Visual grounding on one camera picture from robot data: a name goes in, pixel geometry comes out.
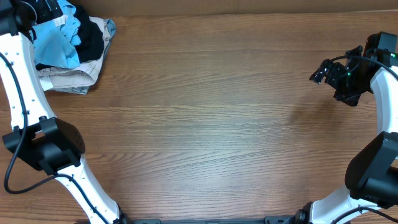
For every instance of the light blue t-shirt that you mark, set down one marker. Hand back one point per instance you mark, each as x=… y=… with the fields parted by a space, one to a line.
x=56 y=40

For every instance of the black folded garment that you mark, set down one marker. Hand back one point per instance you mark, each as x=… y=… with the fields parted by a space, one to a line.
x=92 y=44

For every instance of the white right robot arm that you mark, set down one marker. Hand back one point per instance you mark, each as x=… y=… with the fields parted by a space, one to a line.
x=370 y=179

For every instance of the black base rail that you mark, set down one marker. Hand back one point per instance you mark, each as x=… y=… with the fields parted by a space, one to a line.
x=266 y=220

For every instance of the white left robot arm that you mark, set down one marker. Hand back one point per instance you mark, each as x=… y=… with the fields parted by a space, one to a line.
x=38 y=137

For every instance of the beige folded garment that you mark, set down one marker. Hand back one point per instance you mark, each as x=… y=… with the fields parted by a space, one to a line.
x=55 y=77

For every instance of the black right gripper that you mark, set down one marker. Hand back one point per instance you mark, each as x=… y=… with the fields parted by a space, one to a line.
x=350 y=99

